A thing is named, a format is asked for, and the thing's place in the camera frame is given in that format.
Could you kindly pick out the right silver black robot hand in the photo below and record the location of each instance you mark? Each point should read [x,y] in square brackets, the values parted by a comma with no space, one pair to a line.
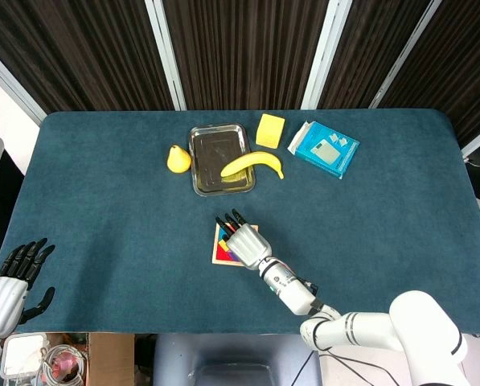
[247,245]

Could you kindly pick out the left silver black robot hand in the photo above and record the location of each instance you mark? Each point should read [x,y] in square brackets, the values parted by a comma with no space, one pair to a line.
[2,297]

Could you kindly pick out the small yellow square piece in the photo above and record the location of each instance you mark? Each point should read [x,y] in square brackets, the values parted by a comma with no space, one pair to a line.
[222,244]

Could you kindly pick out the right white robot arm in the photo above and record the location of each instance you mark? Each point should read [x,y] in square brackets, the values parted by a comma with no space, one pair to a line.
[292,289]

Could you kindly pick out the purple parallelogram tangram piece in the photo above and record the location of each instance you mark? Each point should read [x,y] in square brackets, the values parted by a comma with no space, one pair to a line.
[232,257]

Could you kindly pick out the red triangle tangram piece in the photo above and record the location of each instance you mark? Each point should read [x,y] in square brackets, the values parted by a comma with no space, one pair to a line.
[223,255]

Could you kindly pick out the blue triangle tangram piece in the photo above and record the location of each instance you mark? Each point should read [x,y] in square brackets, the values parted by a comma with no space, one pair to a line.
[221,235]

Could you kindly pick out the wooden tangram board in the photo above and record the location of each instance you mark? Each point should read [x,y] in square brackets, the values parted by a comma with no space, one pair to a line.
[215,260]

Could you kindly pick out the clear plastic box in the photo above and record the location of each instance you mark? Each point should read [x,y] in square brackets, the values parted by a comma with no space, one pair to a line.
[22,354]

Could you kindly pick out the yellow toy banana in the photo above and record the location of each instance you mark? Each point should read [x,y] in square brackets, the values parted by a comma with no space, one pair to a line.
[255,161]

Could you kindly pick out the silver metal tray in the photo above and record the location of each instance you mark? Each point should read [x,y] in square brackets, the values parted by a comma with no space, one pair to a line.
[213,161]

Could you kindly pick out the yellow toy pear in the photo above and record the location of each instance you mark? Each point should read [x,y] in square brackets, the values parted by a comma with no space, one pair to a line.
[179,161]

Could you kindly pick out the yellow foam cube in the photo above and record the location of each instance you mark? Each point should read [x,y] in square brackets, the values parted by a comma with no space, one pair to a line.
[269,130]

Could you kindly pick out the blue grey robot torso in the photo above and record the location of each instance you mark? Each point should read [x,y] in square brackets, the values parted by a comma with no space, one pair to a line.
[231,362]

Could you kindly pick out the brown cardboard box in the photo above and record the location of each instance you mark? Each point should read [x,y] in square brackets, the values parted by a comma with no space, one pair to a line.
[107,358]

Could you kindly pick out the blue cardboard scale box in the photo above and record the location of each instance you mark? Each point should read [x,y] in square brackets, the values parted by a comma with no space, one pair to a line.
[324,150]

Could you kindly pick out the teal tablecloth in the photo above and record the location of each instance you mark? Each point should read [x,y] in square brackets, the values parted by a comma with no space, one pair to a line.
[123,221]

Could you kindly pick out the brown folding screen panel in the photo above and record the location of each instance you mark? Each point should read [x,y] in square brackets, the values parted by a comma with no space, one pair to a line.
[456,60]
[364,52]
[83,52]
[243,52]

